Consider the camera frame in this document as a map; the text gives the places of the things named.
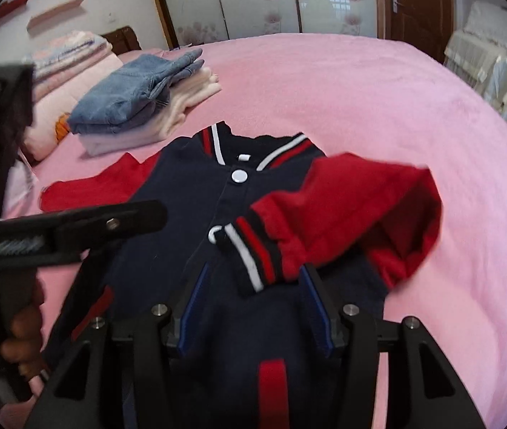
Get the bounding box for navy red varsity jacket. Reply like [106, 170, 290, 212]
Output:
[40, 122, 443, 428]

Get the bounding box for pink bed blanket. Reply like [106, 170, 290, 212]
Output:
[0, 33, 507, 429]

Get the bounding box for folded cream white garment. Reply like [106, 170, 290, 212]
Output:
[79, 68, 222, 157]

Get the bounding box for folded floral quilt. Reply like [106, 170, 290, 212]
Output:
[22, 30, 113, 103]

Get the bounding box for floral sliding wardrobe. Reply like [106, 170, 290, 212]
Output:
[156, 0, 384, 48]

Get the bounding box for pink cartoon pillow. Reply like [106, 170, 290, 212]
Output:
[23, 53, 123, 163]

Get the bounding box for brown wooden door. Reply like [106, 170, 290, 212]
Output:
[384, 0, 454, 63]

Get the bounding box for person's left hand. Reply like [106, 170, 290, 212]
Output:
[0, 274, 45, 381]

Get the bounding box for red wall shelf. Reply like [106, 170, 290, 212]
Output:
[0, 0, 29, 20]

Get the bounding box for pink wall shelf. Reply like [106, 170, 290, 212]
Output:
[26, 0, 85, 32]

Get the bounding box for folded blue denim jeans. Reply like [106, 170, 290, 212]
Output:
[67, 49, 204, 135]

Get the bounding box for wooden headboard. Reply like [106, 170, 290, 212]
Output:
[101, 26, 141, 55]

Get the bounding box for lace covered cabinet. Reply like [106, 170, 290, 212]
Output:
[444, 1, 507, 122]

